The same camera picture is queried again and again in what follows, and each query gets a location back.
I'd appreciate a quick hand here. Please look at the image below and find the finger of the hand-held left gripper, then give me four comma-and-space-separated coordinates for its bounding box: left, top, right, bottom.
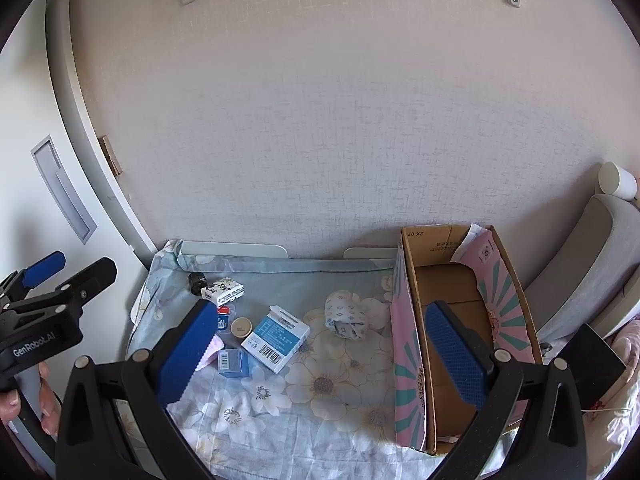
0, 251, 67, 307
10, 257, 118, 314

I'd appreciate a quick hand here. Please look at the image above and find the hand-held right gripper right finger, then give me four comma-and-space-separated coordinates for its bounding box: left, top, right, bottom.
425, 301, 587, 480

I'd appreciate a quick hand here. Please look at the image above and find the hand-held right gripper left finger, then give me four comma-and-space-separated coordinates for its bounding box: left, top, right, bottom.
55, 300, 226, 480

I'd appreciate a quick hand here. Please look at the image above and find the pink soft pad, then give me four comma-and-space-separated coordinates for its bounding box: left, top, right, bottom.
192, 335, 226, 373

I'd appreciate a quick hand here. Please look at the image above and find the small blue box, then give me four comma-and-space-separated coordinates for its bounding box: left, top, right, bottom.
217, 347, 250, 378

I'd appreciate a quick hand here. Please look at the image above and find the pink printed cardboard box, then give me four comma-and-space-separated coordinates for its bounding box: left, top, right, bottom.
391, 224, 545, 457

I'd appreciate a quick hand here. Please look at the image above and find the white patterned small box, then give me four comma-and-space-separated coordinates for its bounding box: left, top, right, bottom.
201, 277, 247, 307

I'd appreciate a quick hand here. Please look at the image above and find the blue and white barcode box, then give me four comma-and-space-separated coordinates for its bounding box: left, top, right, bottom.
241, 306, 311, 375

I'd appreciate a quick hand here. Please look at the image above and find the patterned tissue pack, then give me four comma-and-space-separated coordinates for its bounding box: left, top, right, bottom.
325, 294, 368, 342

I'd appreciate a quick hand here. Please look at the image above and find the person's left hand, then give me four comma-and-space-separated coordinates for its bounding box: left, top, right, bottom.
0, 362, 63, 436

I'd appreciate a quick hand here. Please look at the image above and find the black tablet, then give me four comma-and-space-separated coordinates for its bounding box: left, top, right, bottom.
556, 322, 627, 406

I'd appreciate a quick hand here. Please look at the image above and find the white door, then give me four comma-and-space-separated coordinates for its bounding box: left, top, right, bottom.
0, 0, 158, 311

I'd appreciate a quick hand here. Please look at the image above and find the floral bedsheet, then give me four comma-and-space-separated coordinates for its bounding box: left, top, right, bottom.
125, 240, 506, 480

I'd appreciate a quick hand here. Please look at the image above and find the grey headboard cushion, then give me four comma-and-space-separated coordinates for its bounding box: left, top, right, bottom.
520, 192, 640, 346

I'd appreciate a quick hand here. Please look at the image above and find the pink blanket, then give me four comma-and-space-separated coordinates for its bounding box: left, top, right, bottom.
582, 317, 640, 480

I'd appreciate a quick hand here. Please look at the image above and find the white cup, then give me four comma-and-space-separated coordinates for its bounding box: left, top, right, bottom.
598, 161, 637, 202

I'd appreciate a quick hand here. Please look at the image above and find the grey recessed door handle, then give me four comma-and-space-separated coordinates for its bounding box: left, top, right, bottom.
30, 135, 97, 245

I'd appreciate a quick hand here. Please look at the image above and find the long white bed rail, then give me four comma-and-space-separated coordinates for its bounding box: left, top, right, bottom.
179, 241, 290, 261

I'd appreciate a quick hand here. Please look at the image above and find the small wooden wall block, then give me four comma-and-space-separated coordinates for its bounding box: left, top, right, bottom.
98, 135, 123, 177

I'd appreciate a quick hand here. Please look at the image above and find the short white bed rail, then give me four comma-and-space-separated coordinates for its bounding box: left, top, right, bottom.
344, 246, 398, 261

